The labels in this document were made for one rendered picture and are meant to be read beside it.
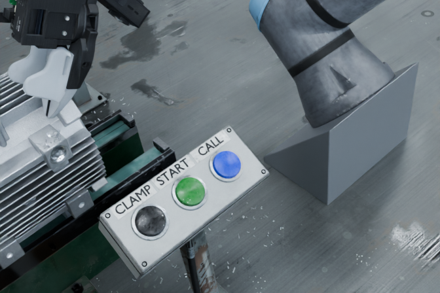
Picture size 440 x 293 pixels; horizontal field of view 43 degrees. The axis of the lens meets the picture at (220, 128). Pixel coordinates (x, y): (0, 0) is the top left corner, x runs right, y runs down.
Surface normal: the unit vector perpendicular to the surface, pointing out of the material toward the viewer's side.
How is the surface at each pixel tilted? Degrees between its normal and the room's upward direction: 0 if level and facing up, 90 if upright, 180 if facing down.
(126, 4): 89
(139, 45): 0
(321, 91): 58
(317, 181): 90
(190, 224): 30
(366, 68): 26
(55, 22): 90
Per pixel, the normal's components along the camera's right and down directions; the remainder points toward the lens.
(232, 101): -0.11, -0.73
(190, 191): 0.22, -0.36
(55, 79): 0.64, 0.50
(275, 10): -0.47, 0.30
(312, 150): -0.74, 0.51
